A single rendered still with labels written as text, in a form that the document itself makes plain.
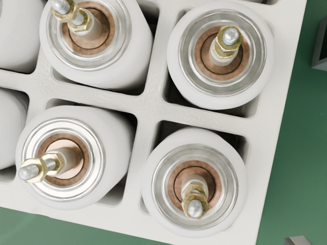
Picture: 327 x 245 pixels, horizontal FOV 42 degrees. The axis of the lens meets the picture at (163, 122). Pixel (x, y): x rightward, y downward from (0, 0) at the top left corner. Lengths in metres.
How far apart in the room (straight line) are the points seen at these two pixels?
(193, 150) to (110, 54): 0.11
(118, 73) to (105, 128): 0.05
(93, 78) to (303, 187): 0.38
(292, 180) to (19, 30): 0.42
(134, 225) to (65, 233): 0.23
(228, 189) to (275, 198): 0.27
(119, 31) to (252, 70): 0.12
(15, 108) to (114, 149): 0.14
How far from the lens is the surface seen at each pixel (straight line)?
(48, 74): 0.47
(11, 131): 0.46
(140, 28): 0.39
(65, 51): 0.39
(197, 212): 0.29
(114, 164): 0.39
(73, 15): 0.32
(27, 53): 0.48
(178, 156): 0.37
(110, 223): 0.47
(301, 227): 0.66
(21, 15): 0.43
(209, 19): 0.38
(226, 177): 0.38
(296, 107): 0.64
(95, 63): 0.38
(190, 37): 0.38
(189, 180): 0.35
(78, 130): 0.38
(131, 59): 0.38
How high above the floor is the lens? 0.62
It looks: 86 degrees down
